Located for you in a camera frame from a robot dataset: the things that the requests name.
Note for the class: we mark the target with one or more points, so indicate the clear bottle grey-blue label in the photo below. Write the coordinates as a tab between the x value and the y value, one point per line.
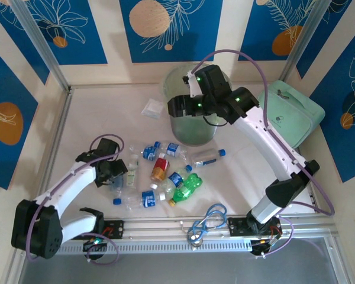
118	186

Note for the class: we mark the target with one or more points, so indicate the small clear bottle green label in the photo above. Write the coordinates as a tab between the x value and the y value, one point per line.
131	179

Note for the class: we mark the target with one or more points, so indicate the blue-label water bottle white cap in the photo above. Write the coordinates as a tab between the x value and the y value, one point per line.
148	198
149	153

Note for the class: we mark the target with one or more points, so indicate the crushed clear bottle white cap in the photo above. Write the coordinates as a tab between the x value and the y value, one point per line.
154	186

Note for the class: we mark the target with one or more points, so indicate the red and yellow drink bottle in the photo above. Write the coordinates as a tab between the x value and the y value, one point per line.
159	169

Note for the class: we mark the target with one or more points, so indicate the tall clear blue-capped bottle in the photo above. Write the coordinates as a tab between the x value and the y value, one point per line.
208	156

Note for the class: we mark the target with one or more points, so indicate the blue-label water bottle blue cap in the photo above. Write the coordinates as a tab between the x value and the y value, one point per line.
175	178
173	148

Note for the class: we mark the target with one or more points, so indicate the green plastic soda bottle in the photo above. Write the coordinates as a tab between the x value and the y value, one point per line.
185	189

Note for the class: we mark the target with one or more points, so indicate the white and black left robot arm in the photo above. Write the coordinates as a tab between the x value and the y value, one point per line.
71	183

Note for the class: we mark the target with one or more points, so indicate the translucent green trash bin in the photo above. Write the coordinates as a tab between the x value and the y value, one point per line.
192	133

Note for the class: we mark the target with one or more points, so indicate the small clear plastic packet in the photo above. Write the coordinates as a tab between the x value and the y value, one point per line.
152	109

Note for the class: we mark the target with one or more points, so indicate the mint green zip pouch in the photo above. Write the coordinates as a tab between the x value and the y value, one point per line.
296	118

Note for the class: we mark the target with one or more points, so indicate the blue stethoscope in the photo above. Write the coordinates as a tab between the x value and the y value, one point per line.
204	220

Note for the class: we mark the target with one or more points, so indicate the grey metal panel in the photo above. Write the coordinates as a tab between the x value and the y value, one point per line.
180	270

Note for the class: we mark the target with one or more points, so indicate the aluminium side rail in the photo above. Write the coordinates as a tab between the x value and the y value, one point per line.
63	118

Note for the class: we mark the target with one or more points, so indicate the aluminium rail frame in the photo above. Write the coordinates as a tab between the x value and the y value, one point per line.
165	229

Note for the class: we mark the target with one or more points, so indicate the aluminium corner post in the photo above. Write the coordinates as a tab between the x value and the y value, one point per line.
304	38
41	41

